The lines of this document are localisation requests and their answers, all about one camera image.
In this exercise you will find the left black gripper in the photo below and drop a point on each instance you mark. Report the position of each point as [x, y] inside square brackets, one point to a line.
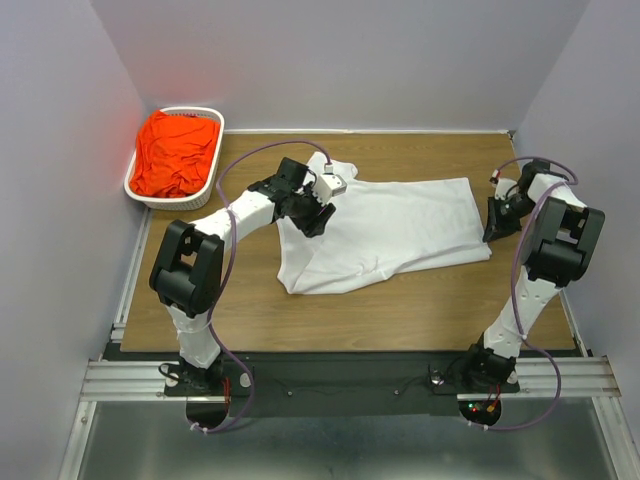
[314, 226]

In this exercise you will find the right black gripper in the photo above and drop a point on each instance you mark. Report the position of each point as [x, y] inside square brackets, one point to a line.
[496, 227]

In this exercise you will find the white t shirt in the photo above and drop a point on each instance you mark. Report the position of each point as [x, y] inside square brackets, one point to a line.
[380, 229]

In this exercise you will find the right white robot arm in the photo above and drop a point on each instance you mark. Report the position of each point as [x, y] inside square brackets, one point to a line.
[558, 234]

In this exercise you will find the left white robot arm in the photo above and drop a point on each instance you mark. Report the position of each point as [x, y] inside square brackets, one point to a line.
[187, 274]

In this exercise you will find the white plastic laundry basket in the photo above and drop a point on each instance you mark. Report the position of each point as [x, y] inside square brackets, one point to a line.
[194, 201]

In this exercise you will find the orange t shirt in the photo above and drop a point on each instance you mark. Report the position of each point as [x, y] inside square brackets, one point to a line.
[173, 155]

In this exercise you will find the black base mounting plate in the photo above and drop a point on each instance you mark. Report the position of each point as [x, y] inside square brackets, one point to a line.
[330, 384]

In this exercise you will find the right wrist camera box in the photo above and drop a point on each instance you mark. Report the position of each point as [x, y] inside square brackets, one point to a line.
[503, 187]

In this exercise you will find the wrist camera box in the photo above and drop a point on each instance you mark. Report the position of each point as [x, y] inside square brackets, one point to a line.
[327, 186]
[503, 187]

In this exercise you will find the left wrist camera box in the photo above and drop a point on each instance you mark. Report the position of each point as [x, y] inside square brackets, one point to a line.
[327, 186]

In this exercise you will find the aluminium frame rail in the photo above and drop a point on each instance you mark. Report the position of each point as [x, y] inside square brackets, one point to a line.
[112, 381]

